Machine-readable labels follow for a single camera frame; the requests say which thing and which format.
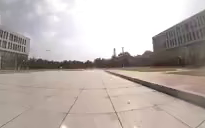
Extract distant dark buildings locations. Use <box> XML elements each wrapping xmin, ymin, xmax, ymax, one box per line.
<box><xmin>93</xmin><ymin>46</ymin><xmax>155</xmax><ymax>69</ymax></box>

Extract grey concrete slab pavement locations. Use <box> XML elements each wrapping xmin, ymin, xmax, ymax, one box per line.
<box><xmin>0</xmin><ymin>69</ymin><xmax>205</xmax><ymax>128</ymax></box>

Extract row of trees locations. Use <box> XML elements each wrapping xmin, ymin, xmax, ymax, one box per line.
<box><xmin>24</xmin><ymin>57</ymin><xmax>95</xmax><ymax>70</ymax></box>

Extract grey stone kerb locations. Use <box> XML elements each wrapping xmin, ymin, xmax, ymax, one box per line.
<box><xmin>104</xmin><ymin>69</ymin><xmax>205</xmax><ymax>112</ymax></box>

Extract dry grass strip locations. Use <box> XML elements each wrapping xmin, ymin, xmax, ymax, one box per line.
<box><xmin>123</xmin><ymin>66</ymin><xmax>205</xmax><ymax>78</ymax></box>

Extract reddish raised paved area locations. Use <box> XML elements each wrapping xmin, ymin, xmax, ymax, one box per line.
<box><xmin>108</xmin><ymin>68</ymin><xmax>205</xmax><ymax>98</ymax></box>

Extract grey building with window grid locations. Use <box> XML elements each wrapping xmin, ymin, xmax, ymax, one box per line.
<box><xmin>151</xmin><ymin>5</ymin><xmax>205</xmax><ymax>67</ymax></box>

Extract white building with dark windows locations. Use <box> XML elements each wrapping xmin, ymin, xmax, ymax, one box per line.
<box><xmin>0</xmin><ymin>22</ymin><xmax>31</xmax><ymax>71</ymax></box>

